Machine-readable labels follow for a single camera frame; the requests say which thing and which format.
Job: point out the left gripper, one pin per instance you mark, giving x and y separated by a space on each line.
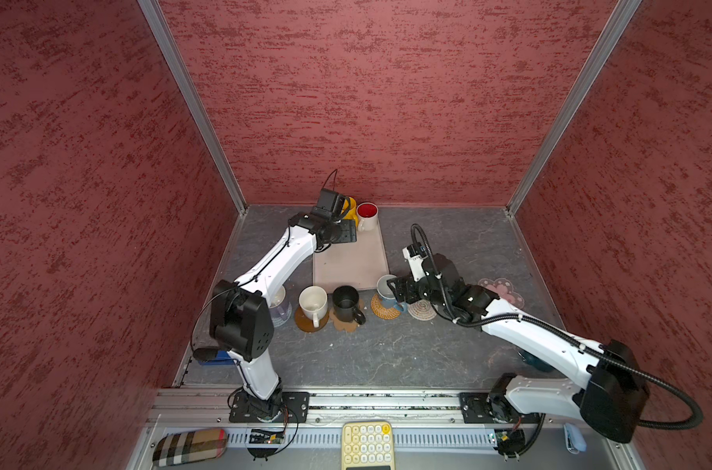
347 234

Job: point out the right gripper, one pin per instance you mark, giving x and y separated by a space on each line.
409 282

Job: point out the yellow mug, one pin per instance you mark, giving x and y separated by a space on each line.
349 210

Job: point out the white braided coaster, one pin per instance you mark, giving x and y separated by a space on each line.
422 311

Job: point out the red interior mug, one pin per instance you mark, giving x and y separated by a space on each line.
368 217

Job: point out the blue floral mug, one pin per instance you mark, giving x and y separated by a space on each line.
386 297

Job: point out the woven rattan coaster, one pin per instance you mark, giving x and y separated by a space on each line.
385 313

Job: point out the pink flower coaster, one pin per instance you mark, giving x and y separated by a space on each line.
505 289

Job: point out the black mug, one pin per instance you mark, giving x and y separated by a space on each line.
346 304

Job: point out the white mug front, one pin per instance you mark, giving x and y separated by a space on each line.
314 304

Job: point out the brown paw coaster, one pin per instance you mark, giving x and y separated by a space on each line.
339 325

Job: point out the lavender mug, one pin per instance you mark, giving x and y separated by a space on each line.
280 308

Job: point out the brown glossy coaster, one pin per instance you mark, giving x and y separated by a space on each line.
306 324

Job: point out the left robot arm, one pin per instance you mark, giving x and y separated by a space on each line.
240 318

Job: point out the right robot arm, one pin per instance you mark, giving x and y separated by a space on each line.
600 385

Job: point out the beige serving tray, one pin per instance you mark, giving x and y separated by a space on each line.
358 264

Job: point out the teal alarm clock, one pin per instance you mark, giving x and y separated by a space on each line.
535 362

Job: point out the blue black handheld device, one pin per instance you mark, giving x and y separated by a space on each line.
212 357

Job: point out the yellow keypad calculator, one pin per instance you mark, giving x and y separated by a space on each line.
367 445

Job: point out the light blue small device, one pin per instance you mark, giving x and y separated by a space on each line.
574 440

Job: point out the plaid glasses case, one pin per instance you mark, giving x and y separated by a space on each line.
190 447

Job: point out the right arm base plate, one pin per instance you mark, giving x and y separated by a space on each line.
476 408

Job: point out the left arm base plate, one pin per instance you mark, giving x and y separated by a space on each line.
244 408

